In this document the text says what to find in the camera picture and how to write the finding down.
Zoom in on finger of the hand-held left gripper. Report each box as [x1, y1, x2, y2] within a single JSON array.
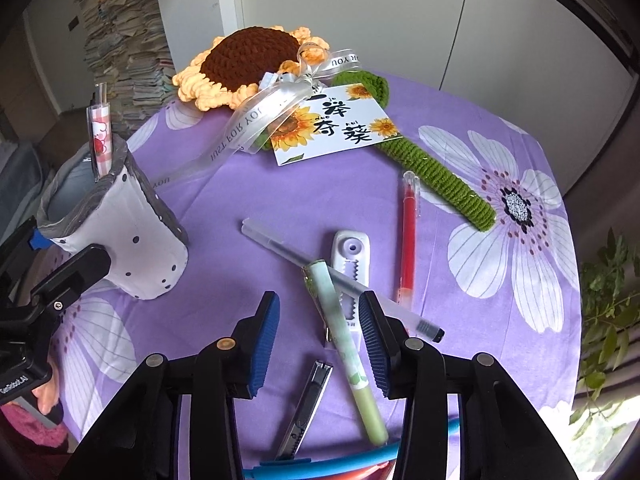
[[0, 216, 47, 283], [29, 244, 112, 307]]

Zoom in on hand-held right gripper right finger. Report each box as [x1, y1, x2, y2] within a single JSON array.
[[357, 290, 581, 480]]

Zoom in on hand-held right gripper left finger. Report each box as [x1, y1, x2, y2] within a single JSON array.
[[75, 290, 281, 480]]

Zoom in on green pen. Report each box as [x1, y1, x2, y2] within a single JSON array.
[[301, 259, 390, 446]]

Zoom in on white dotted fabric pen holder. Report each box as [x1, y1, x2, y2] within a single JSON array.
[[37, 142, 190, 302]]

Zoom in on clear white pen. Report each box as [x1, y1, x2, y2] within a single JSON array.
[[241, 218, 446, 343]]

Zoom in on white purple correction tape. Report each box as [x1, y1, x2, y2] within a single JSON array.
[[330, 230, 372, 341]]

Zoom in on blue pen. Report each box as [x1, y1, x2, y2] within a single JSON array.
[[244, 416, 462, 480]]

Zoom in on orange pen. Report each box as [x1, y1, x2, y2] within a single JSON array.
[[345, 460, 398, 480]]

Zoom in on person's left forearm pink sleeve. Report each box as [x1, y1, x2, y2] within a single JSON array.
[[0, 400, 78, 463]]

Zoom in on person's left hand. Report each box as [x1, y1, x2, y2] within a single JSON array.
[[31, 369, 64, 417]]

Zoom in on grey cloth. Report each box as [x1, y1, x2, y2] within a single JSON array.
[[0, 142, 56, 241]]

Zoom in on silver utility knife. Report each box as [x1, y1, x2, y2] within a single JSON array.
[[274, 360, 334, 461]]

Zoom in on red plaid pen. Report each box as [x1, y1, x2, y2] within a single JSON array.
[[87, 82, 117, 183]]

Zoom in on purple floral tablecloth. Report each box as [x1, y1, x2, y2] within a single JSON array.
[[50, 72, 583, 480]]

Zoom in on sunflower print card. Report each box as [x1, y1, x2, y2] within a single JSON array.
[[262, 84, 403, 167]]

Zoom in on white printed ribbon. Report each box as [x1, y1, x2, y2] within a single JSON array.
[[152, 47, 363, 188]]

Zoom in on stack of papers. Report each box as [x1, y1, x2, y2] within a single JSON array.
[[75, 0, 176, 136]]

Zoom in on green leafy plant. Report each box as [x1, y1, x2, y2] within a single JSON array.
[[570, 227, 640, 426]]

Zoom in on crochet sunflower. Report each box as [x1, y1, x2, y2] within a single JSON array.
[[172, 26, 497, 232]]

